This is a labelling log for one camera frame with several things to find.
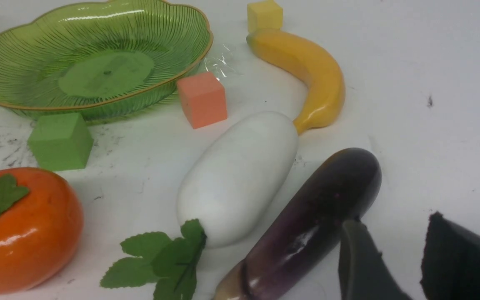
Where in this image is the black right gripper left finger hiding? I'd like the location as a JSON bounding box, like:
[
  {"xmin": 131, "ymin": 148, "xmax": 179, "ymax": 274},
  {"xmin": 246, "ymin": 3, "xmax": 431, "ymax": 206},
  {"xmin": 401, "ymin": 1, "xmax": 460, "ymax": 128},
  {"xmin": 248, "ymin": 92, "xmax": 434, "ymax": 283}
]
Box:
[{"xmin": 338, "ymin": 220, "xmax": 411, "ymax": 300}]

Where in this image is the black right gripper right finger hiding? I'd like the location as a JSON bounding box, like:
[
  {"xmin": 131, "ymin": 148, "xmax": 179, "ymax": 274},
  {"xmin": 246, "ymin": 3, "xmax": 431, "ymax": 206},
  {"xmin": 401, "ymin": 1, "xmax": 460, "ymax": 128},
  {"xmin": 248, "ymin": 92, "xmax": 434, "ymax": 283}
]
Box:
[{"xmin": 420, "ymin": 212, "xmax": 480, "ymax": 300}]

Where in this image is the white radish with leaves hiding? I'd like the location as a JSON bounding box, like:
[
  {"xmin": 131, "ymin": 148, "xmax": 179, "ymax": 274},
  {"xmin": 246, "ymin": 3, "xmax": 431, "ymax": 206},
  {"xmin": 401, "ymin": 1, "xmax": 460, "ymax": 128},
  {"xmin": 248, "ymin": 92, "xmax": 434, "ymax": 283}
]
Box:
[{"xmin": 100, "ymin": 111, "xmax": 298, "ymax": 300}]

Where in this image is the orange plastic persimmon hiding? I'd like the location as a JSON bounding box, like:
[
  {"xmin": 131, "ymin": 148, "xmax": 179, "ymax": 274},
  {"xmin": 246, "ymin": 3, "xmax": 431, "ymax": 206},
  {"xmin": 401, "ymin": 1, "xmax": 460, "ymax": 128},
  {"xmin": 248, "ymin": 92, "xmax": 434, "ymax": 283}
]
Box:
[{"xmin": 0, "ymin": 167, "xmax": 84, "ymax": 295}]

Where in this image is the purple plastic eggplant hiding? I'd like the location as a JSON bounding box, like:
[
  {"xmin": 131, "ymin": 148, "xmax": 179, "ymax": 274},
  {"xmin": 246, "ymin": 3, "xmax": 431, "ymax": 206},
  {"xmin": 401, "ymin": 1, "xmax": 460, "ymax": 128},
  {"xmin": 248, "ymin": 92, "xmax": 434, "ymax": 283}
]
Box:
[{"xmin": 213, "ymin": 147, "xmax": 382, "ymax": 300}]

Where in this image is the yellow plastic banana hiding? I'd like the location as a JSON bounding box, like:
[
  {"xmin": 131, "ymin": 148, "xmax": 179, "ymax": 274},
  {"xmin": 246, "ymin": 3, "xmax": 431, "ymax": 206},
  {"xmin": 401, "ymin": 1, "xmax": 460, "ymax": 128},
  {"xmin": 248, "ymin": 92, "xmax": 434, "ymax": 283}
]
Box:
[{"xmin": 246, "ymin": 29, "xmax": 345, "ymax": 135}]

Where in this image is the salmon foam cube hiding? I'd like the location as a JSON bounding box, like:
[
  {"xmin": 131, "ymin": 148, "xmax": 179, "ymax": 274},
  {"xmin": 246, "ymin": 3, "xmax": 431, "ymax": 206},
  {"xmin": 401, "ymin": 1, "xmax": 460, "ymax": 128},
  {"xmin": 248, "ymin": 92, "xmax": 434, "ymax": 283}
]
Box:
[{"xmin": 177, "ymin": 71, "xmax": 228, "ymax": 129}]

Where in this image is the yellow foam cube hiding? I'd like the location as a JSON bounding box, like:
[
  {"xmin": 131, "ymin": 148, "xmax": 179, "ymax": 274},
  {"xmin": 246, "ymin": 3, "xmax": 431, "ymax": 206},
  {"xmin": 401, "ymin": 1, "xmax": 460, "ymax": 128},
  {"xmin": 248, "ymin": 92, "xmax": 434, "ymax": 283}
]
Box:
[{"xmin": 246, "ymin": 0, "xmax": 284, "ymax": 33}]

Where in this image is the green foam cube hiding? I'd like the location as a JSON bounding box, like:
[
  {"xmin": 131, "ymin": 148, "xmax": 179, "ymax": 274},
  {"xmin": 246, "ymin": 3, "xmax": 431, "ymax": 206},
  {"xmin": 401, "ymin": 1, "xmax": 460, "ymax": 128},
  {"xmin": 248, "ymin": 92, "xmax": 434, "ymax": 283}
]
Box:
[{"xmin": 27, "ymin": 112, "xmax": 94, "ymax": 171}]

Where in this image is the green glass scalloped plate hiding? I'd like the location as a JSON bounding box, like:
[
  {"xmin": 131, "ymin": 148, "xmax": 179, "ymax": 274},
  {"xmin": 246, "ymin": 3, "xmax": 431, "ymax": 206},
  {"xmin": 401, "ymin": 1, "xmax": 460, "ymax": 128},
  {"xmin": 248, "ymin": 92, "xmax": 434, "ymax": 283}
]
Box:
[{"xmin": 0, "ymin": 0, "xmax": 214, "ymax": 122}]

